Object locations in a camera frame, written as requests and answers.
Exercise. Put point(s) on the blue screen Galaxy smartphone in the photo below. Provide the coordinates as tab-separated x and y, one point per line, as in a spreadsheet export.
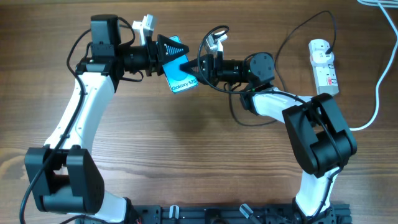
178	80

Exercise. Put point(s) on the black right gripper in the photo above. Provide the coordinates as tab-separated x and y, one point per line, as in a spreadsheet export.
216	68

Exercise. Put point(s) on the white USB charger plug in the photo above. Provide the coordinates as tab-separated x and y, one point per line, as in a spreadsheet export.
319	58

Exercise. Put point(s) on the white power strip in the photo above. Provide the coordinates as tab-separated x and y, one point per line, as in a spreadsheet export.
324	76

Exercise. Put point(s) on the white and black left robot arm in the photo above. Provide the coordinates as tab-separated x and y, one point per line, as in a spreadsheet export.
63	176

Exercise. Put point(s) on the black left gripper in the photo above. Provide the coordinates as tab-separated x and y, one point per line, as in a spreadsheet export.
152	56

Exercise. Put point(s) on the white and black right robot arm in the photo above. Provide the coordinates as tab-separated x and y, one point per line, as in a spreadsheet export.
321	140

